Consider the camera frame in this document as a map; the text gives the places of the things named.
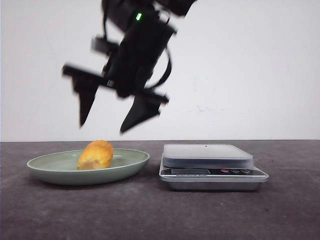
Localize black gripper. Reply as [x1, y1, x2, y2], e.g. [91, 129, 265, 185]
[62, 19, 170, 134]

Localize yellow corn cob piece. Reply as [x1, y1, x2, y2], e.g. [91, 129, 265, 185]
[77, 140, 114, 170]

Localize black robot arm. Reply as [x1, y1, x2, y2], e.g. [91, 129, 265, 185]
[62, 0, 176, 133]

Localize green shallow plate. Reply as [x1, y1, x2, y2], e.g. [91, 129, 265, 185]
[26, 148, 150, 186]

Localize silver digital kitchen scale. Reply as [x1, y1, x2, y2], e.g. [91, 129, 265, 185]
[159, 143, 269, 191]

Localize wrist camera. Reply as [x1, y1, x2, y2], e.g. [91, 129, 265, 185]
[91, 37, 118, 55]

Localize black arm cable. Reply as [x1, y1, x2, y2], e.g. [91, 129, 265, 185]
[144, 47, 173, 90]

